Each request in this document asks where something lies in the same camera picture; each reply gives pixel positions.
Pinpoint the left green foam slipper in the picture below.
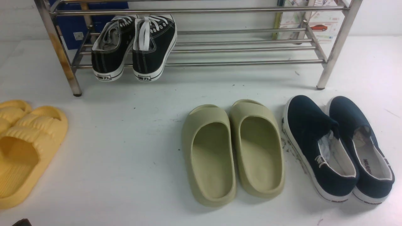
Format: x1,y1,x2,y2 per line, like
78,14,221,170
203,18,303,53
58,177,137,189
182,104,237,208

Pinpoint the stainless steel shoe rack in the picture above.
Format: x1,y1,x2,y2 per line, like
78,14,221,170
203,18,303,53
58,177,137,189
35,0,363,96

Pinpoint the black canvas sneaker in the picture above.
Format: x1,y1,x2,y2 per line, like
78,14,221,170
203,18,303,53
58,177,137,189
132,14,177,82
91,15,138,82

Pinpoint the right green foam slipper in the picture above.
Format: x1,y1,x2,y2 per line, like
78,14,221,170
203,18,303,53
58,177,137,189
229,99,285,199

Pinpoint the blue box behind rack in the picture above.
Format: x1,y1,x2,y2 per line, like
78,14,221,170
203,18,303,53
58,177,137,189
57,2,129,50

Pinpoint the right black canvas sneaker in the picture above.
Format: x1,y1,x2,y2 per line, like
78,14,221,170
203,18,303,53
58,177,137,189
132,14,177,82

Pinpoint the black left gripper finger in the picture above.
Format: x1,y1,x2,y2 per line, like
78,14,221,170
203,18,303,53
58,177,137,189
12,219,32,226

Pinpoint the right yellow ribbed slipper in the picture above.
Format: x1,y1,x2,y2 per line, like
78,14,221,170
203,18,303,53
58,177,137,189
0,106,68,209

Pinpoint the left black canvas sneaker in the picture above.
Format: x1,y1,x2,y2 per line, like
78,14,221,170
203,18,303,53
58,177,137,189
91,15,138,82

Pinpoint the yellow ribbed slipper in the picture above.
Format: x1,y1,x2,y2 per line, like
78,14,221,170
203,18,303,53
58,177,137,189
0,99,32,133
0,106,68,209

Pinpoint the printed poster with car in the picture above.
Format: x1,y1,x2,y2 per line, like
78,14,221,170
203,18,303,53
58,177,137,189
274,0,341,43

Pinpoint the left yellow ribbed slipper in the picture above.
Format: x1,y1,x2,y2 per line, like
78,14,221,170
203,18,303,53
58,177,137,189
0,99,32,133

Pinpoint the navy slip-on shoe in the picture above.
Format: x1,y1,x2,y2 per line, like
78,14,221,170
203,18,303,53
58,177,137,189
325,96,395,205
282,95,359,203

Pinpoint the green foam slipper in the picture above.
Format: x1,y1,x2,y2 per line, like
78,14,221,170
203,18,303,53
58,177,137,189
182,104,237,208
229,99,285,199

